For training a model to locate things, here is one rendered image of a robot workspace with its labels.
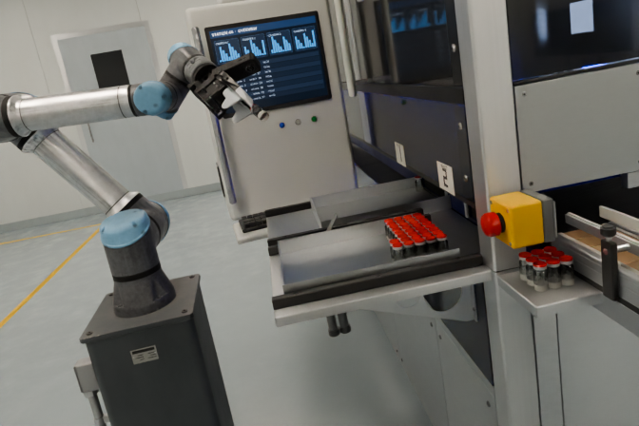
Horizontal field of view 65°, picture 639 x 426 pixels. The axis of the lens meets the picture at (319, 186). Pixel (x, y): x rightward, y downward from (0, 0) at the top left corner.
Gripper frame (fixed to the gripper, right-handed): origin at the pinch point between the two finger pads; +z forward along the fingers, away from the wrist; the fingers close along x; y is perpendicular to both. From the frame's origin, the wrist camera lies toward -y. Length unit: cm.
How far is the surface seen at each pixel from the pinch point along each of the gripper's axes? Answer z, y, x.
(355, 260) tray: 31.9, 7.0, -22.9
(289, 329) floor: -48, 44, -166
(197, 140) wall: -421, 8, -329
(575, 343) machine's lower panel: 70, -12, -36
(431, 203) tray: 25, -19, -42
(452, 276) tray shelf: 51, -3, -18
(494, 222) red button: 55, -11, -4
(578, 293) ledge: 69, -13, -13
